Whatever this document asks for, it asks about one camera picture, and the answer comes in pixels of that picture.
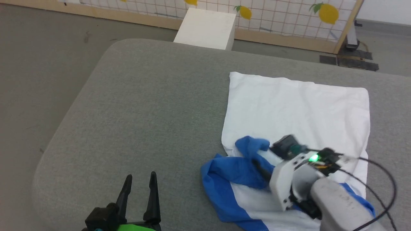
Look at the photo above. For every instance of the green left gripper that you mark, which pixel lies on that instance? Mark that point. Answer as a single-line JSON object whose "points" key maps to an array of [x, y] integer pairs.
{"points": [[138, 227]]}

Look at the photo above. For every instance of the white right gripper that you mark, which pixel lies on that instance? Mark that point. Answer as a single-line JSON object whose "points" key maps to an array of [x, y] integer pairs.
{"points": [[282, 183]]}

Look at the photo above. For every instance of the white and blue shirt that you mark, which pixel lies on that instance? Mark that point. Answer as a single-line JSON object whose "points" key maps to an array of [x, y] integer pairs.
{"points": [[298, 109]]}

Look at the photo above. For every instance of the large black floor mat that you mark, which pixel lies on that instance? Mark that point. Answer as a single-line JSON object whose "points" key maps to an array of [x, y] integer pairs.
{"points": [[358, 61]]}

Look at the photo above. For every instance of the white box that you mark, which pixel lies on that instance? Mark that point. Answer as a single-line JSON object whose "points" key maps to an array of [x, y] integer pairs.
{"points": [[205, 30]]}

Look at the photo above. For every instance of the lemon print partition screen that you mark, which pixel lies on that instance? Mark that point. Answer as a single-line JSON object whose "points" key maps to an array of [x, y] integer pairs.
{"points": [[282, 19]]}

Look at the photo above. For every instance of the grey metal stand foot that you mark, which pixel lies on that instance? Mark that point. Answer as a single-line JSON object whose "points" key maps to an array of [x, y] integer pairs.
{"points": [[352, 37]]}

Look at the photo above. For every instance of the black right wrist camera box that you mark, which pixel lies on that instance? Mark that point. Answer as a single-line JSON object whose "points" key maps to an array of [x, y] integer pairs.
{"points": [[285, 146]]}

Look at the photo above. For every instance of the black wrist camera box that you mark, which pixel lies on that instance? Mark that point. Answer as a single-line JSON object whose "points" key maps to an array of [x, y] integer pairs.
{"points": [[101, 218], [285, 146]]}

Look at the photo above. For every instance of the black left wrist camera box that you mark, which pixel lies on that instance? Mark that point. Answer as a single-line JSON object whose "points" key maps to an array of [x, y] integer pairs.
{"points": [[101, 218]]}

